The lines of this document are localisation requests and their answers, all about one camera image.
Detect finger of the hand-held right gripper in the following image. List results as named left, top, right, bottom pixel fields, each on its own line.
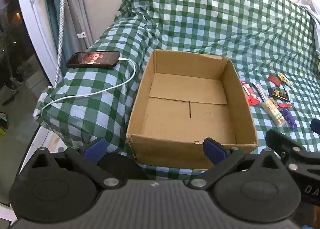
left=311, top=118, right=320, bottom=135
left=266, top=129, right=320, bottom=162

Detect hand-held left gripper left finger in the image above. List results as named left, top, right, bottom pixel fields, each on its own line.
left=21, top=137, right=127, bottom=189

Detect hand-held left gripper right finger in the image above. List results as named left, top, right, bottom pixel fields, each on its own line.
left=187, top=138, right=288, bottom=191

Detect purple snack packet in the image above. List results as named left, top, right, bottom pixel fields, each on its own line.
left=280, top=108, right=298, bottom=130

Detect white stick packet blue ends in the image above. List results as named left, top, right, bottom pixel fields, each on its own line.
left=284, top=86, right=293, bottom=103

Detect black and gold snack packet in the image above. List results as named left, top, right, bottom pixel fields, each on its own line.
left=268, top=88, right=290, bottom=102

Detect brown cardboard box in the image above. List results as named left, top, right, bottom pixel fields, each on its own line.
left=126, top=49, right=258, bottom=171

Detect yellow snack packet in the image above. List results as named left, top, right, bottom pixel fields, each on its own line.
left=278, top=73, right=294, bottom=88

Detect silver foil snack packet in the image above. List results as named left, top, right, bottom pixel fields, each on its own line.
left=252, top=82, right=267, bottom=101

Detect red and white snack packet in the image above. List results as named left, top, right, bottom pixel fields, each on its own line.
left=241, top=80, right=259, bottom=106

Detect black smartphone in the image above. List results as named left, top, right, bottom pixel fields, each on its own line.
left=66, top=51, right=121, bottom=70

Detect white bed sheet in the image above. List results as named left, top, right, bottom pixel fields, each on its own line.
left=297, top=0, right=320, bottom=25

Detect green checkered bed cover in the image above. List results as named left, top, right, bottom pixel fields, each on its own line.
left=34, top=0, right=320, bottom=177

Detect grey curtain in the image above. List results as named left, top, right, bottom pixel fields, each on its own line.
left=41, top=0, right=94, bottom=62

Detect white charging cable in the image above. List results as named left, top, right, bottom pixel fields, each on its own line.
left=33, top=56, right=137, bottom=119

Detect white braided cable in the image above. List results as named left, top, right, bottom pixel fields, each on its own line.
left=53, top=0, right=67, bottom=88

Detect white window frame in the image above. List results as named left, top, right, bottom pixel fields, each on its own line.
left=14, top=0, right=61, bottom=87

